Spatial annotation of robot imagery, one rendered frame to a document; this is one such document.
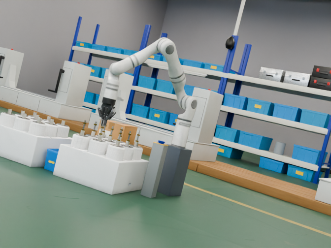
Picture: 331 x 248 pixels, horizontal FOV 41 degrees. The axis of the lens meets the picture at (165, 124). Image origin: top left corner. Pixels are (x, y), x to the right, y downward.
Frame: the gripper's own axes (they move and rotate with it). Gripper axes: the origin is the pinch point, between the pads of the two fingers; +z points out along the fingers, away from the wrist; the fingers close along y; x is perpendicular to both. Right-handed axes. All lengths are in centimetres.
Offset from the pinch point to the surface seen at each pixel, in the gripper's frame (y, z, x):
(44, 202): 29, 35, -54
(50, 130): -39.9, 13.9, -2.4
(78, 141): -8.9, 13.9, -7.2
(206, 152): -63, 20, 223
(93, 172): 7.7, 26.8, -6.3
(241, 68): -202, -112, 504
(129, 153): 13.0, 13.8, 12.6
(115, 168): 19.4, 20.9, -3.2
